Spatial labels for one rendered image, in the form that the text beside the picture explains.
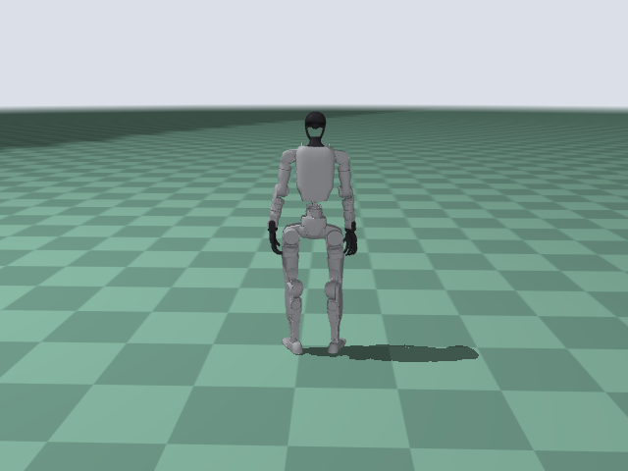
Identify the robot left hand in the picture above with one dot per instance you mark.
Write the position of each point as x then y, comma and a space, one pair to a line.
272, 235

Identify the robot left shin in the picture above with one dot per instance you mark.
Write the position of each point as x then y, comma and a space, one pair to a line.
293, 310

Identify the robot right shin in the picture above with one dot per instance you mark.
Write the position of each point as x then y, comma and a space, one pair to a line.
334, 308

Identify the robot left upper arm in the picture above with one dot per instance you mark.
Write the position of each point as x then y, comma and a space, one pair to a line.
284, 172

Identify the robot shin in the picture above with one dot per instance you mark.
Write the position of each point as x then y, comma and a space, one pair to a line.
293, 310
334, 308

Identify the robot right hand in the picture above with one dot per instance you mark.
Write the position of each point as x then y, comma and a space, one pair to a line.
351, 240

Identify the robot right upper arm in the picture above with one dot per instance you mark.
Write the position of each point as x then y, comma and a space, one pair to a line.
344, 173

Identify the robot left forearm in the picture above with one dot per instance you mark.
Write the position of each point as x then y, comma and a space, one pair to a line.
276, 208

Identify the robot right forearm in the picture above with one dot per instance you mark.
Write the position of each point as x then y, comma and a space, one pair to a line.
348, 211

